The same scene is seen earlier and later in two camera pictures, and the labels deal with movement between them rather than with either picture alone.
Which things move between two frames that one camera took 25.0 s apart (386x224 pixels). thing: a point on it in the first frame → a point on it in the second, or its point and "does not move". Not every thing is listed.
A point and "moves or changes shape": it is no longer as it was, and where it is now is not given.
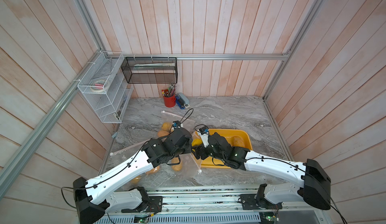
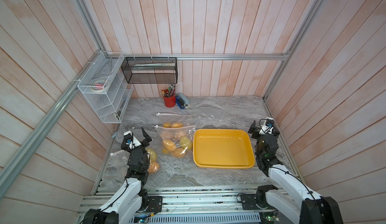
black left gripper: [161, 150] → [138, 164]
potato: [166, 126] → [177, 125]
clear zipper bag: [183, 167] moves or changes shape
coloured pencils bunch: [170, 91] does not move
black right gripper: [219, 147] → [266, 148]
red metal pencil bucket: [170, 102] does not move
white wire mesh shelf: [107, 88] does not move
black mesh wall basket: [150, 70] does not move
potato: [176, 168] moves or changes shape
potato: [237, 141] moves or changes shape
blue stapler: [180, 102] does not move
